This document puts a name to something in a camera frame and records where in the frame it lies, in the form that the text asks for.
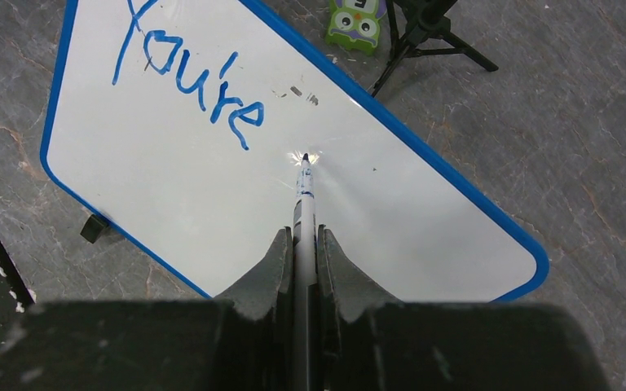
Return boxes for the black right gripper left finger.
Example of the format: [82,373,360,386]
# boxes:
[0,227,293,390]

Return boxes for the black microphone tripod stand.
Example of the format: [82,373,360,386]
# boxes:
[371,0,499,97]

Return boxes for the black whiteboard foot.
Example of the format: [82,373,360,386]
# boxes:
[80,214,110,244]

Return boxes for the green toy block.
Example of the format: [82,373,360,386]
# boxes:
[324,0,387,56]

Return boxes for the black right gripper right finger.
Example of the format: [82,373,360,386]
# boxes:
[317,227,610,390]

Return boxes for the whiteboard marker pen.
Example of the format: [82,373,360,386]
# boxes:
[293,153,317,390]

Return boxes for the blue framed whiteboard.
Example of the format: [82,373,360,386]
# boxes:
[40,1,549,301]

